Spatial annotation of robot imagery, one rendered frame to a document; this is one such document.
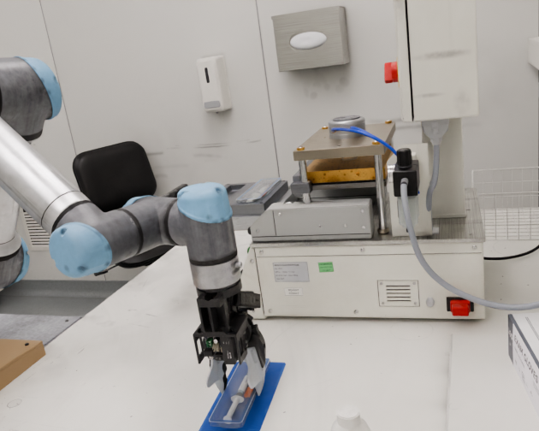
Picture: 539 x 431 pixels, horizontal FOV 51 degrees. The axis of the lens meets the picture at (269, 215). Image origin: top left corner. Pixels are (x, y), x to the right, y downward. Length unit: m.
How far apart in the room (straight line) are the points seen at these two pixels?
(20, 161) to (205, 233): 0.29
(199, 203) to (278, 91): 2.01
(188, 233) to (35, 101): 0.42
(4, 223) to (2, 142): 0.36
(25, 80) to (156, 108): 2.00
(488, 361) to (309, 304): 0.39
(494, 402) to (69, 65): 2.85
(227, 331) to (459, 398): 0.35
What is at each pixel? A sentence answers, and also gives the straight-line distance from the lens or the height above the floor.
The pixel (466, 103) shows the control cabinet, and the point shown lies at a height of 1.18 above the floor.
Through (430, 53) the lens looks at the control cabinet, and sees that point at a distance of 1.04.
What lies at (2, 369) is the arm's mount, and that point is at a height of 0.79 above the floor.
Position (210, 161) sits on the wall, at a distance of 2.98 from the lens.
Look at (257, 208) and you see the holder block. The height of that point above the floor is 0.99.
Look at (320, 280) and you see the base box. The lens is 1.17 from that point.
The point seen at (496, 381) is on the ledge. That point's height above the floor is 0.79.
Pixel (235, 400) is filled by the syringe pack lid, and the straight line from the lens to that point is 0.97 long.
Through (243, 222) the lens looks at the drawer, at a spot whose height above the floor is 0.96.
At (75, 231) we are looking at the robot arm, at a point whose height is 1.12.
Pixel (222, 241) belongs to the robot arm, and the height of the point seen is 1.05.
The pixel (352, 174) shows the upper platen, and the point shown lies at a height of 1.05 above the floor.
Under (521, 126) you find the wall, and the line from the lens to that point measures 2.68.
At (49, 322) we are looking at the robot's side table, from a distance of 1.49.
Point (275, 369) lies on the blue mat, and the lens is 1.07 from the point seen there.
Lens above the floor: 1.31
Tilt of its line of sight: 16 degrees down
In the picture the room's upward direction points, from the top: 8 degrees counter-clockwise
